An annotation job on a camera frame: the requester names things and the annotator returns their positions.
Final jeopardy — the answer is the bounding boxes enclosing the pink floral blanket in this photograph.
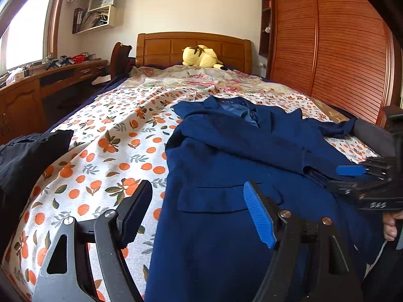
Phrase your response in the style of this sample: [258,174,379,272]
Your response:
[130,64,317,102]

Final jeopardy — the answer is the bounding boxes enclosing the white wall shelf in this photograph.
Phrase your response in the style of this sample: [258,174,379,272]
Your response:
[68,0,122,34]

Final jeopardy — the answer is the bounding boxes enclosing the person's right hand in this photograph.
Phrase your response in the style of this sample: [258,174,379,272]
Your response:
[382,210,403,241]

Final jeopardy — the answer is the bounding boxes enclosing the wooden headboard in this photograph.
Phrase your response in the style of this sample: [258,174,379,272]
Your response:
[136,32,253,74]

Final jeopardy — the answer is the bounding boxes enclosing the wooden desk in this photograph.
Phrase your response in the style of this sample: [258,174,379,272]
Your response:
[0,58,109,145]

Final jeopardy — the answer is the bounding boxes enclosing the orange print bed sheet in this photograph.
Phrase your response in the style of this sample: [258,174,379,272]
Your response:
[2,83,378,302]

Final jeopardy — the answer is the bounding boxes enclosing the black cloth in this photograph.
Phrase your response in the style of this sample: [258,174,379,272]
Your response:
[0,130,75,252]

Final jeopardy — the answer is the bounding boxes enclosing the wooden slatted wardrobe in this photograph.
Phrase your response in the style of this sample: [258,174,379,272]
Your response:
[261,0,403,128]

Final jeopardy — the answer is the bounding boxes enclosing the dark blue jacket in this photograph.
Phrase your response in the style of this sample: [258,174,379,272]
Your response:
[144,96,391,302]

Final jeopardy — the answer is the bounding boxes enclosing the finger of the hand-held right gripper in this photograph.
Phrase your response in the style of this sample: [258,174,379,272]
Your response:
[335,157,395,180]
[310,170,362,196]

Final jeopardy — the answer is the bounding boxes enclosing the window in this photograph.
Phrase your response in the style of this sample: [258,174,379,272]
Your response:
[0,0,68,71]

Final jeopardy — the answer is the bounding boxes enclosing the wooden corner shelf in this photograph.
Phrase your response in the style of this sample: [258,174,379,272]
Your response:
[259,0,273,58]

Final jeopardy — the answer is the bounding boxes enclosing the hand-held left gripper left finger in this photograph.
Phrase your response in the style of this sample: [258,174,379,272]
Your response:
[31,179,153,302]

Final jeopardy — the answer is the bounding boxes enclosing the grey cloth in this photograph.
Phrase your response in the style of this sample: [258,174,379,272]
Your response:
[354,119,397,158]

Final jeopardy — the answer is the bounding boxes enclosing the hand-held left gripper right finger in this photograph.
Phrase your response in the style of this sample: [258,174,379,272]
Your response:
[243,180,364,302]

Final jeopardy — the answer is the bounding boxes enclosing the brown patterned cloth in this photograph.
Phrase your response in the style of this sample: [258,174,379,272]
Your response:
[311,98,351,124]

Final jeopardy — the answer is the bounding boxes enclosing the wooden chair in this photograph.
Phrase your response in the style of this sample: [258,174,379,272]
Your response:
[110,42,137,81]

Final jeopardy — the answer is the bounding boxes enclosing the yellow plush toy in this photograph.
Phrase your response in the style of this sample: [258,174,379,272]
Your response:
[183,45,225,70]

